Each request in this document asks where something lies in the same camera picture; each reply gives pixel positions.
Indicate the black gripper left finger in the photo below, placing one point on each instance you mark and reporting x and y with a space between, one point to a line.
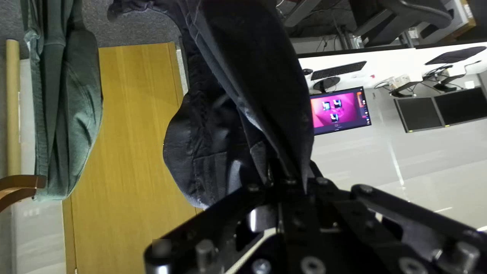
188 229

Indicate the monitor with pink screen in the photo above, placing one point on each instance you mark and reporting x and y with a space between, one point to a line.
337 108

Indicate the white office desk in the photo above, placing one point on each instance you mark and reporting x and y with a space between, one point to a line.
396 61

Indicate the black jersey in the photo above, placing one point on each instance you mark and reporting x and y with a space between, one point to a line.
238 76

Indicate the black desk pad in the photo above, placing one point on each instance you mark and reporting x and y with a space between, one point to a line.
457 54

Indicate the wooden door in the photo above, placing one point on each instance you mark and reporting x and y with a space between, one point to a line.
131 152

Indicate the green coat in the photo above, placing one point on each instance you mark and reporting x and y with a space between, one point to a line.
66 100

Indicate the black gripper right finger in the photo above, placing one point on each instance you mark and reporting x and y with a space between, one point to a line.
385 213

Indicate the black keyboard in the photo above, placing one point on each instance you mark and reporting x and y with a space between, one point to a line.
337 70

